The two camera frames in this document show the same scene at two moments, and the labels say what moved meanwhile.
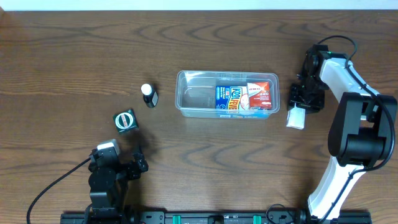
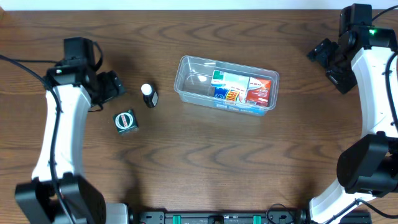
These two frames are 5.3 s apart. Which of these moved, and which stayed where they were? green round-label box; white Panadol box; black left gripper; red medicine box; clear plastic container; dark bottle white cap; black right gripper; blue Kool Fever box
Moved: blue Kool Fever box; black right gripper; clear plastic container; red medicine box; white Panadol box; black left gripper
Stayed: green round-label box; dark bottle white cap
